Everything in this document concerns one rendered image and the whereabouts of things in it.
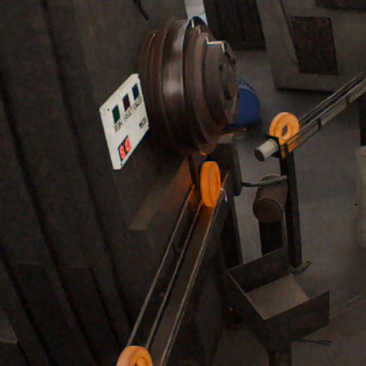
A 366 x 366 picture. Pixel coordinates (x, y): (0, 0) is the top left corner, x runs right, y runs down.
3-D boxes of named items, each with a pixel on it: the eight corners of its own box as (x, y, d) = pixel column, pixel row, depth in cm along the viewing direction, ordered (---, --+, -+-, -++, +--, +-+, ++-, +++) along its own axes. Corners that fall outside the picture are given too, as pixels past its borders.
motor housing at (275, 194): (261, 298, 262) (249, 198, 237) (269, 270, 281) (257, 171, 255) (289, 298, 258) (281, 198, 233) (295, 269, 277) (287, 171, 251)
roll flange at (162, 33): (149, 183, 189) (118, 44, 167) (186, 120, 228) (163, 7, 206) (179, 182, 186) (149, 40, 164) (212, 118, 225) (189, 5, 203)
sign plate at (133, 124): (113, 169, 161) (99, 109, 153) (143, 127, 183) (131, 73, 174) (121, 168, 160) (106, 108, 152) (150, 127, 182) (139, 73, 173)
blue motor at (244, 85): (223, 136, 420) (216, 91, 404) (212, 108, 470) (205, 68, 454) (265, 128, 420) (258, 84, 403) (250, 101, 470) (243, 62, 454)
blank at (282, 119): (281, 153, 252) (287, 156, 250) (263, 134, 242) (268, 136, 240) (299, 125, 253) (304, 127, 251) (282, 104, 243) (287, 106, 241)
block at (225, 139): (213, 198, 238) (203, 143, 227) (218, 187, 245) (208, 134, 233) (240, 197, 235) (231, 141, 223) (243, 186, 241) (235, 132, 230)
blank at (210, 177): (197, 179, 202) (207, 179, 201) (206, 153, 214) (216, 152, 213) (205, 215, 211) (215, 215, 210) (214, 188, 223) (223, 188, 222)
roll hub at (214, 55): (213, 139, 187) (198, 56, 173) (229, 104, 210) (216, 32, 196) (230, 138, 185) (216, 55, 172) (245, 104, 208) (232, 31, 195)
